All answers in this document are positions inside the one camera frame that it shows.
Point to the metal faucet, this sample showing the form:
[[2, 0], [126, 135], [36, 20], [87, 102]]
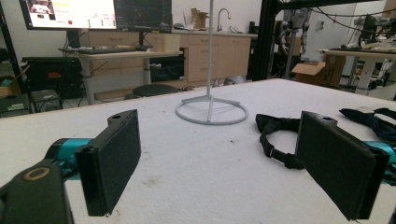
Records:
[[219, 21]]

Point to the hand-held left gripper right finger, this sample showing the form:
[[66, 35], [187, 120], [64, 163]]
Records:
[[336, 165]]

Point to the large cardboard box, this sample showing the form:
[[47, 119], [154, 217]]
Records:
[[311, 73]]

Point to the light wooden desk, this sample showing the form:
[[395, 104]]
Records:
[[124, 55]]

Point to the bright computer monitor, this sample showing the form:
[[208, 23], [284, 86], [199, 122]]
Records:
[[77, 12]]

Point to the light wooden cabinets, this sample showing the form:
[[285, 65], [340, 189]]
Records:
[[224, 56]]

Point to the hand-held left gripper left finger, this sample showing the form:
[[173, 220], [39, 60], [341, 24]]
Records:
[[109, 161]]

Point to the dark computer monitor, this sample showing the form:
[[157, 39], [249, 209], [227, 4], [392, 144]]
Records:
[[143, 14]]

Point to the small cardboard box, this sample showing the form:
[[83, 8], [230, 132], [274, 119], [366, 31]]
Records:
[[199, 18]]

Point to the grey power supply unit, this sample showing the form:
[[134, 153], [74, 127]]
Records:
[[14, 105], [46, 100]]

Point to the black keyboard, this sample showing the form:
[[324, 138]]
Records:
[[109, 49]]

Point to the white foam mat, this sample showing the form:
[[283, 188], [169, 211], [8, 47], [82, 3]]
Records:
[[199, 174]]

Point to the black round stool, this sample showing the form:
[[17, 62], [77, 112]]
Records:
[[154, 89]]

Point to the black computer case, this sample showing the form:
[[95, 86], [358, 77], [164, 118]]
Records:
[[51, 77]]

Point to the black metal frame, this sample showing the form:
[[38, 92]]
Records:
[[264, 40]]

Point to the white work table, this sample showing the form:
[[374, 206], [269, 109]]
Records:
[[358, 53]]

